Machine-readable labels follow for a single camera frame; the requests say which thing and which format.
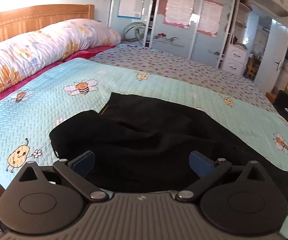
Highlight white open shelf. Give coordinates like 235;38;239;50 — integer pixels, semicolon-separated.
230;0;253;48

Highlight bee print quilted blanket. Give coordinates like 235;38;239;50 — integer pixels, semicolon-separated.
0;57;288;239

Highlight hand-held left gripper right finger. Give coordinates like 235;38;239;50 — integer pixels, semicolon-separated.
176;151;274;202

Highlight white drawer cabinet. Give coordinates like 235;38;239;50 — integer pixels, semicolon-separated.
220;44;249;77

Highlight magenta blanket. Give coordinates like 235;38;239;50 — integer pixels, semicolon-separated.
0;44;118;114

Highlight sliding door wardrobe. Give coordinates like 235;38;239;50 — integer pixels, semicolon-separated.
108;0;242;68

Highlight wooden headboard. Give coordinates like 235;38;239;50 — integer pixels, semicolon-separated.
0;4;95;52

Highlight electric fan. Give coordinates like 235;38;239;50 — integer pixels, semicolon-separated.
123;22;147;46

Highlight white door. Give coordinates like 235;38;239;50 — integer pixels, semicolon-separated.
255;16;288;94

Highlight small yellow chair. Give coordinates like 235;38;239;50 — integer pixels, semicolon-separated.
244;57;259;79

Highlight floral long pillow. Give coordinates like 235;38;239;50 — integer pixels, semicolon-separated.
0;18;121;103

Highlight black chair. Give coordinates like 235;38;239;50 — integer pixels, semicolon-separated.
274;90;288;115

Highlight pink bordered paper poster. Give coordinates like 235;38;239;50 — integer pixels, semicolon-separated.
162;0;196;28
197;0;224;37

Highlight black pants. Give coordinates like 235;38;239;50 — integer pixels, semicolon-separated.
49;92;288;230

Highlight blue framed wall chart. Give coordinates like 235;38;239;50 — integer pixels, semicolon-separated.
118;0;146;19

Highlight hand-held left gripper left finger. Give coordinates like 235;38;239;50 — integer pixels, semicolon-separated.
14;150;109;202

